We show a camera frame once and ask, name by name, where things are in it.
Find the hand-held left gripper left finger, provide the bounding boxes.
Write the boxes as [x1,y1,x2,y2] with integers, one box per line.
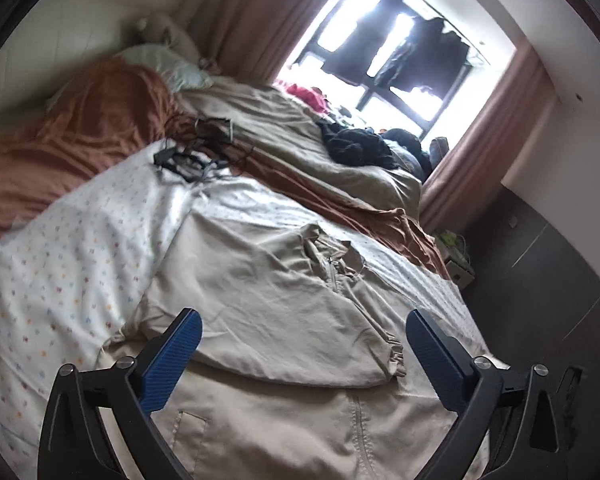
[37,307,203,480]

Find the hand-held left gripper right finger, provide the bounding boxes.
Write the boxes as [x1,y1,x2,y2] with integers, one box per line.
[405,308,563,480]

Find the beige zip jacket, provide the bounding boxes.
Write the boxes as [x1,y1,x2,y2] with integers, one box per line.
[97,210,486,480]

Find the dark clothes pile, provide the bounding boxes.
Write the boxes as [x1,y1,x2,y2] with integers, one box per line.
[315,117,431,181]

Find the red clothes pile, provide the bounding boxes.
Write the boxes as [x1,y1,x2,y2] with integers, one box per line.
[275,80,341,116]

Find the white storage box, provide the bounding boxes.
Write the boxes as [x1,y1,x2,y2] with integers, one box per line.
[432,230,476,288]

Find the white dotted bedsheet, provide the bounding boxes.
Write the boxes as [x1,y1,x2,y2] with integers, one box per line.
[0,137,506,466]

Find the pink curtain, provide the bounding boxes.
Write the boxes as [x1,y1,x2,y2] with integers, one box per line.
[420,45,553,233]
[200,0,366,86]

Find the rust orange blanket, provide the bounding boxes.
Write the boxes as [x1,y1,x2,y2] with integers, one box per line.
[0,57,451,281]

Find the beige duvet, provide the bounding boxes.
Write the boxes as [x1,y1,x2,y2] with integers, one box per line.
[180,77,423,211]

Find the pale green pillow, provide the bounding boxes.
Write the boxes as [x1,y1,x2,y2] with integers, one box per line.
[115,42,213,93]

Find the dark hanging garment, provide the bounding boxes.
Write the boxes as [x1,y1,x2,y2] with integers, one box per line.
[375,15,471,93]
[322,0,411,86]

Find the cream plush toy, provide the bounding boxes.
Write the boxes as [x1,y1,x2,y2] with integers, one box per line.
[132,12,203,61]

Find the cream padded headboard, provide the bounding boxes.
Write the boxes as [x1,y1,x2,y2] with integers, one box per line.
[0,0,191,126]

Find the tangle of black cables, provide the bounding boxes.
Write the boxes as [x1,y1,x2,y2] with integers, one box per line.
[152,116,241,183]

